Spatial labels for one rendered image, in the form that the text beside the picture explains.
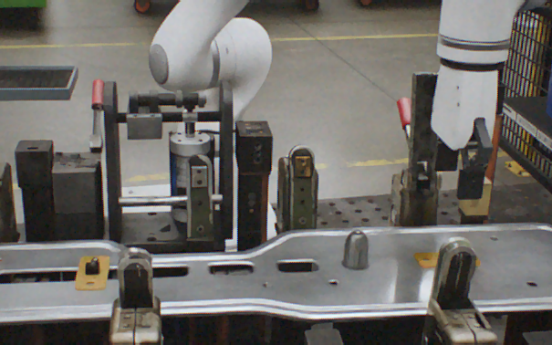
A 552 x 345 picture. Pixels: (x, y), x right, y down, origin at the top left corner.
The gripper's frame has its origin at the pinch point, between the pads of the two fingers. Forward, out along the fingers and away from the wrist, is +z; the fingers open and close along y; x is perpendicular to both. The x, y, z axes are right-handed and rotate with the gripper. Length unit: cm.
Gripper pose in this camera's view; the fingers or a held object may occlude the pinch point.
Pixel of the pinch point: (457, 177)
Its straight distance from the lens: 108.1
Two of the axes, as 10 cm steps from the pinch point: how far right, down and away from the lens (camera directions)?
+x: 9.9, -0.2, 1.3
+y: 1.3, 3.7, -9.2
